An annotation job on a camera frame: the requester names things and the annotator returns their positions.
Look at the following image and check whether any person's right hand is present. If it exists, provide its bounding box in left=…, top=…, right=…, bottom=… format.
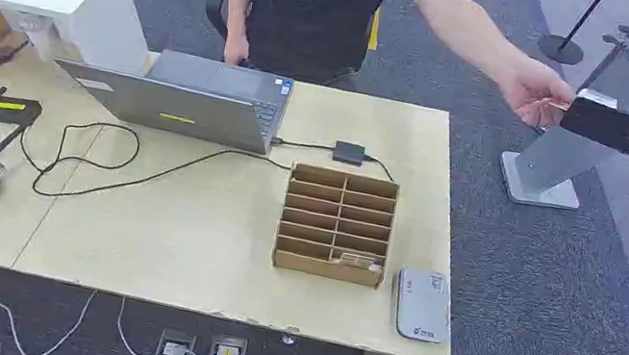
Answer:
left=220, top=29, right=255, bottom=69

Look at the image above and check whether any person's left hand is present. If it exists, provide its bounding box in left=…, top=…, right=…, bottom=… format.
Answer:
left=494, top=53, right=581, bottom=135

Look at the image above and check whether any black stanchion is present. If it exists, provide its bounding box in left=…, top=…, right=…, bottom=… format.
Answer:
left=534, top=0, right=607, bottom=70

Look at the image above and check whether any dark chair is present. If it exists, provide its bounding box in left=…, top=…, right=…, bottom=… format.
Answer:
left=199, top=0, right=236, bottom=40

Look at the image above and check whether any grey laptop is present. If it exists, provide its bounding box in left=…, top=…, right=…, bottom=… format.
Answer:
left=44, top=30, right=298, bottom=161

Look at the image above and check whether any person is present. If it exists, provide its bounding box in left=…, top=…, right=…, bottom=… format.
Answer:
left=194, top=0, right=592, bottom=135

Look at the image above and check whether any small black adapter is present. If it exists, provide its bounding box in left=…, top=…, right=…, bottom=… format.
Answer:
left=330, top=139, right=369, bottom=168

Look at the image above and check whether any black box with yellow label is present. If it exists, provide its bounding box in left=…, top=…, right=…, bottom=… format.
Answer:
left=0, top=92, right=44, bottom=132

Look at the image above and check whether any grey card reader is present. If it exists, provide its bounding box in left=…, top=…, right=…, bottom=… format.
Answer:
left=385, top=264, right=462, bottom=348

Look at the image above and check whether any card in wooden box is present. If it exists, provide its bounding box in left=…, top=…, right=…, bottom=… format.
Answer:
left=329, top=248, right=386, bottom=275

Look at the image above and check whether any floor socket with white plug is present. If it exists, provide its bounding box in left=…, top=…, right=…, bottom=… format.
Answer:
left=155, top=328, right=198, bottom=355

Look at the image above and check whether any grey stand with base plate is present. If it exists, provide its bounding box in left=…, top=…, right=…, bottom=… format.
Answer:
left=492, top=23, right=629, bottom=225

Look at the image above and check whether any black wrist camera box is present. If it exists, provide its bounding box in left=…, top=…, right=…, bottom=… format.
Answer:
left=556, top=85, right=629, bottom=157

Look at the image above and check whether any black adapter cable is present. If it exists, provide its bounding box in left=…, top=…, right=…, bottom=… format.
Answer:
left=266, top=135, right=401, bottom=184

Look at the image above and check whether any long black looped cable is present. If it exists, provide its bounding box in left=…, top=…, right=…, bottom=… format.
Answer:
left=11, top=107, right=295, bottom=240

